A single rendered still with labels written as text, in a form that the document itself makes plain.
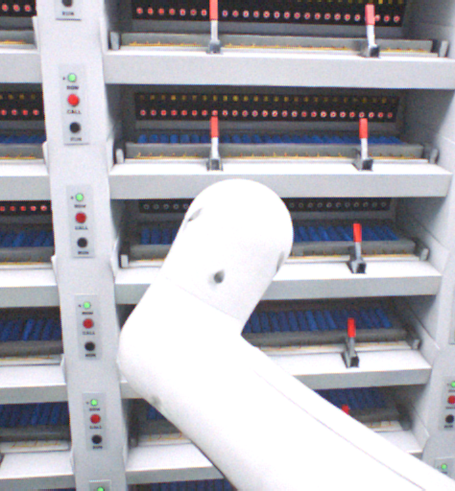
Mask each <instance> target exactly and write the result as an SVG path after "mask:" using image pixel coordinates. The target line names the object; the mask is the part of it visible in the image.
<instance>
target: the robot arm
mask: <svg viewBox="0 0 455 491"><path fill-rule="evenodd" d="M292 240H293V229H292V223H291V218H290V215H289V213H288V210H287V208H286V207H285V205H284V203H283V202H282V200H281V198H280V197H279V196H278V195H276V194H275V193H274V192H273V191H271V190H270V189H269V188H267V187H265V186H263V185H261V184H259V183H256V181H253V180H249V179H243V178H234V179H227V180H223V181H219V183H216V184H214V185H212V186H210V187H208V188H207V189H206V190H204V191H203V192H201V193H200V194H199V195H198V196H197V197H196V198H195V199H194V200H193V203H192V204H191V206H190V208H189V209H188V212H187V214H186V216H185V219H183V222H182V224H181V227H180V229H178V230H177V237H176V239H175V241H174V243H173V245H172V247H171V249H170V251H169V253H168V255H167V257H166V260H164V262H163V264H162V266H161V268H160V270H159V272H158V273H157V275H156V278H155V280H154V282H153V283H152V285H151V286H150V288H149V289H148V290H147V292H146V293H144V295H143V297H142V299H141V300H140V302H139V303H138V304H137V306H136V307H135V309H134V310H133V312H132V314H131V315H130V316H129V319H128V320H127V322H126V324H125V326H124V328H123V330H121V333H120V336H119V341H118V361H119V362H120V366H121V369H122V372H123V374H124V376H125V378H126V380H127V381H128V384H129V385H130V387H131V388H132V389H133V390H134V391H135V392H136V393H138V394H140V395H141V396H142V397H143V398H144V399H146V400H147V401H148V402H149V403H150V405H152V406H153V407H154V408H155V409H156V410H158V411H160V412H161V413H162V414H163V415H164V416H165V417H166V418H167V419H168V420H170V421H171V422H172V423H173V424H174V425H175V427H176V428H177V429H179V430H180V431H181V432H182V433H183V434H184V435H185V436H187V437H188V438H189V439H190V440H191V441H190V440H189V439H188V438H187V437H186V438H187V439H188V440H189V441H190V442H191V443H192V444H193V445H194V446H195V447H196V448H197V449H199V450H200V452H201V453H202V454H203V455H204V457H205V458H206V459H207V460H208V461H209V462H210V463H211V464H212V465H213V466H214V468H215V469H216V470H217V471H219V472H220V473H221V474H222V475H223V477H224V478H225V480H226V481H227V482H228V483H229V485H230V486H231V487H232V488H233V489H234V490H235V491H455V480H454V479H451V478H450V477H448V476H446V475H444V474H442V473H440V472H438V471H437V470H435V469H433V468H432V467H430V466H428V465H426V463H425V462H423V461H421V460H420V459H417V458H415V457H414V456H412V455H410V454H408V453H407V452H405V451H403V450H402V449H400V448H398V447H397V446H396V445H395V444H392V443H390V442H389V441H387V440H386V439H384V438H382V437H381V436H379V435H378V433H376V432H374V431H372V430H371V429H368V428H367V427H365V426H364V425H362V424H361V423H359V422H358V421H356V420H355V419H353V418H351V417H350V416H348V415H347V414H346V413H344V412H342V411H340V410H339V409H337V408H335V407H334V406H332V405H331V403H329V402H328V401H326V400H325V399H324V398H323V397H322V396H319V395H318V394H317V393H315V392H314V391H312V390H311V389H310V388H308V387H307V386H305V385H304V384H302V383H301V382H300V381H297V380H296V379H295V377H293V376H292V375H291V374H290V373H288V372H287V371H286V370H284V369H283V368H282V367H281V366H279V365H278V364H276V363H275V362H273V361H272V360H271V359H269V358H268V357H267V356H266V354H264V353H263V352H262V351H261V350H260V349H257V348H256V347H253V346H251V345H250V344H248V343H247V342H246V341H245V340H244V339H243V338H242V337H241V332H242V330H243V328H244V326H245V324H246V322H247V320H248V318H249V317H250V315H251V312H252V310H253V308H254V307H255V305H256V303H258V302H259V300H260V299H261V297H262V296H263V293H264V291H266V289H267V288H268V286H269V285H270V283H271V282H272V281H273V279H274V278H275V275H277V274H278V272H279V271H280V269H281V268H282V267H283V265H284V264H285V262H286V260H287V257H288V255H289V252H290V249H291V245H292Z"/></svg>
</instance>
